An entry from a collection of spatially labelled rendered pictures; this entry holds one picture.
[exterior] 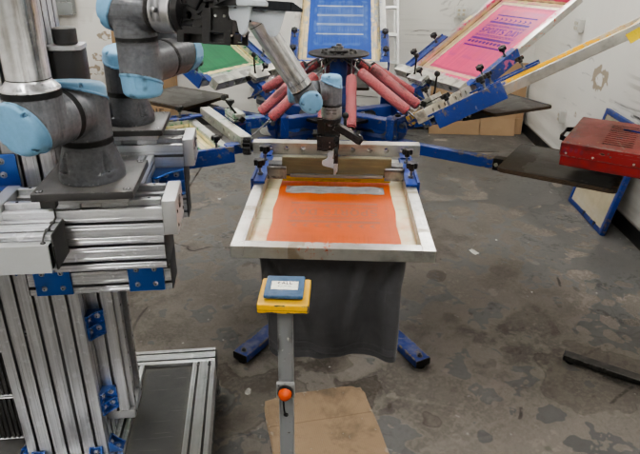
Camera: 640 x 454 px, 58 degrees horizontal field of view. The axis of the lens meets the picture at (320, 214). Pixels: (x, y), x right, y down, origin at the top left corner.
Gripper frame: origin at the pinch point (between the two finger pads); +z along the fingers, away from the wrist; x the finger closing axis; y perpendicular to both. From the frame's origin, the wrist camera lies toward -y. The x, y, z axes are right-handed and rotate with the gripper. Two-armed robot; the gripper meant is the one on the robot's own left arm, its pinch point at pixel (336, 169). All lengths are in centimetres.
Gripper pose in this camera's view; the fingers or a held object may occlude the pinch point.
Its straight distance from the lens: 218.0
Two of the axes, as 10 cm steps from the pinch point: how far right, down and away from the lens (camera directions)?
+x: -0.4, 4.2, -9.1
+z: 0.0, 9.1, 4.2
